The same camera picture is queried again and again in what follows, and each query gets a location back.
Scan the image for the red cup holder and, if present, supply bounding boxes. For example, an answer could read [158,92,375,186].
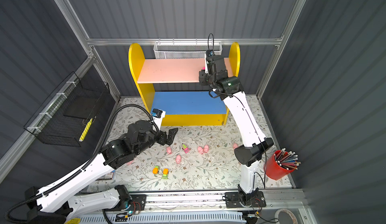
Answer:
[265,150,293,180]

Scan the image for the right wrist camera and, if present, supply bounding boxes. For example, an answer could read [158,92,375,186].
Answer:
[205,50,215,74]

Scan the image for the white tape roll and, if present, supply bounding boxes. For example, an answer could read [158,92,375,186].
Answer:
[274,209,299,224]

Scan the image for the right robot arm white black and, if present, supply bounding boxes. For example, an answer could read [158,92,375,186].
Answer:
[199,55,273,207]

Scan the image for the yellow shelf pink blue boards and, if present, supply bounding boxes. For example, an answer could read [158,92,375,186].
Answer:
[128,43,229,126]

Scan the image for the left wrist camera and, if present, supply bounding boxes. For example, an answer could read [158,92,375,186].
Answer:
[152,108,166,129]

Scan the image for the marker pen pack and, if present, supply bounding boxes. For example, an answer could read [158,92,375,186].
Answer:
[97,170,116,180]

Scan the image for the pink truck green striped top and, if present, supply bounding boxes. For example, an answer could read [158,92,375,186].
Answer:
[182,144,190,153]

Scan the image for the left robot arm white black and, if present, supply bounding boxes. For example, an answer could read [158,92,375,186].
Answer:
[27,120,178,224]

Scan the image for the black wire basket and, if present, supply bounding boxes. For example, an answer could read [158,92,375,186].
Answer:
[24,74,110,147]

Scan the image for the pink pig toy pair left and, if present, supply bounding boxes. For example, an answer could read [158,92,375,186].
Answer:
[198,146,204,154]

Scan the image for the floral patterned table mat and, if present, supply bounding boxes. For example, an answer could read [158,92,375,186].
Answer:
[86,95,295,193]

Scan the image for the orange toy car green base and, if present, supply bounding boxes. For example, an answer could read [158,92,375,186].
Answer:
[152,166,160,174]

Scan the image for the white slotted cable duct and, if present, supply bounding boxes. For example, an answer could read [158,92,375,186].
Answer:
[79,211,247,224]

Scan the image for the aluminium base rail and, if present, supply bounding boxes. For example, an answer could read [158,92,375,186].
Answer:
[130,188,310,215]

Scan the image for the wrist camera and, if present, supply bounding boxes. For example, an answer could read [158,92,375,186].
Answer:
[205,50,215,74]
[152,108,166,129]

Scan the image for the black corrugated cable conduit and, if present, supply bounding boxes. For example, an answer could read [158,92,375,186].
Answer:
[3,104,159,224]

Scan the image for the pink pig toy lower centre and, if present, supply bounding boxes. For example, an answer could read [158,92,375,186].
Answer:
[176,155,182,164]

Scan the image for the yellow green marker pen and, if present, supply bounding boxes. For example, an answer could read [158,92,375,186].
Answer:
[78,118,93,142]

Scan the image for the bundle of coloured pencils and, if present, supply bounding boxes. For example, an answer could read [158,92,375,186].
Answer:
[273,148,301,171]

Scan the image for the white wire mesh basket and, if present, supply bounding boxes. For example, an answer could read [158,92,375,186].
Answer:
[153,43,208,59]

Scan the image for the green toy car orange top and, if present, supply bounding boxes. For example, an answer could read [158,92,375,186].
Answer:
[162,168,169,179]

